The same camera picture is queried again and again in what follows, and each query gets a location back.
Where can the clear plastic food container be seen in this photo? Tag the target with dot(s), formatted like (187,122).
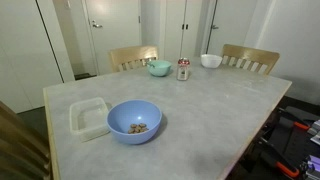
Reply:
(86,116)

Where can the blue plastic bowl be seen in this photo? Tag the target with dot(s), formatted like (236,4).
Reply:
(146,110)

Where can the light wooden slat-back chair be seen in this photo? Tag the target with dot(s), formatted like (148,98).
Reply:
(20,143)
(250,53)
(133,53)

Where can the small brown cookie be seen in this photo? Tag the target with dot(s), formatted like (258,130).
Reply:
(133,126)
(142,125)
(144,129)
(131,131)
(138,129)

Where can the teal bowl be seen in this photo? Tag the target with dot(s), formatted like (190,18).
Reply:
(160,70)

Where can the small red-labelled jar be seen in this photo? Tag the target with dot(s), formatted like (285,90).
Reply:
(183,71)

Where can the white bowl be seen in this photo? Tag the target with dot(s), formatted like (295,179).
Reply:
(211,62)

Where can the aluminium extrusion rail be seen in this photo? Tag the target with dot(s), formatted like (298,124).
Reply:
(315,133)
(313,166)

